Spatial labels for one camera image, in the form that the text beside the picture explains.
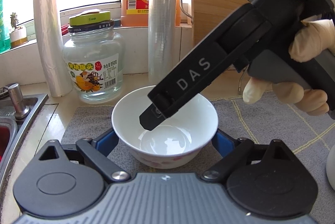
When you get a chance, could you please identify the small white bowl pink flowers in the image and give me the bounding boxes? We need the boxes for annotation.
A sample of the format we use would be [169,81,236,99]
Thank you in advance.
[111,86,219,169]

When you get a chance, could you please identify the white bowl wide rim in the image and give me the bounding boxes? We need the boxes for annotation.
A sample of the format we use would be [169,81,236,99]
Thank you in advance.
[326,145,335,190]

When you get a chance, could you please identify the steel kitchen sink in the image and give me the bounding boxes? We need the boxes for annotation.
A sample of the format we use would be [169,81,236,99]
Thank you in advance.
[0,92,49,183]

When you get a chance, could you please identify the gloved right hand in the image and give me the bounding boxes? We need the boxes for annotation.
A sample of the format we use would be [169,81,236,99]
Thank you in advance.
[242,19,335,117]

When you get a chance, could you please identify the grey checked dish mat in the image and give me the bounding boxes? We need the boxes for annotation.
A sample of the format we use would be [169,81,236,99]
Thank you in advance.
[61,92,334,189]

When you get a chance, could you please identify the clear plastic wrap roll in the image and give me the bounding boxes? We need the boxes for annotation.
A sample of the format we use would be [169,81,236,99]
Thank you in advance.
[148,0,176,85]

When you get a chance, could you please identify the glass jar green lid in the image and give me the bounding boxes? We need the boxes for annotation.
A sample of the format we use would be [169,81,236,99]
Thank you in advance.
[62,9,125,104]

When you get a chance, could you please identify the metal soap dispenser pump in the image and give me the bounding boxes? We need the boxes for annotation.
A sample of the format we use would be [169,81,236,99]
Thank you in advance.
[3,83,30,120]

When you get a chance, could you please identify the red white basin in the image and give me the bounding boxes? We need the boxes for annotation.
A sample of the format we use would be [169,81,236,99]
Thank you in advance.
[0,124,11,159]

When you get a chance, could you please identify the white plastic bag roll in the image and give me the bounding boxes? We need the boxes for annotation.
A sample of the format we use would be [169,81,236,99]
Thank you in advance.
[33,0,73,98]

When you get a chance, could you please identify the small potted plant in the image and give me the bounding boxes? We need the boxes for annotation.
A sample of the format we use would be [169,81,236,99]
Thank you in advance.
[10,12,28,49]

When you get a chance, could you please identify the green dish soap bottle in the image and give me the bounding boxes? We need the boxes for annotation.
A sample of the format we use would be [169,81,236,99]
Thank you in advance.
[0,0,11,53]

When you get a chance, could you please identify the metal wire board rack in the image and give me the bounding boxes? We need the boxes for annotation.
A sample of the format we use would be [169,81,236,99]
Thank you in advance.
[237,69,246,95]

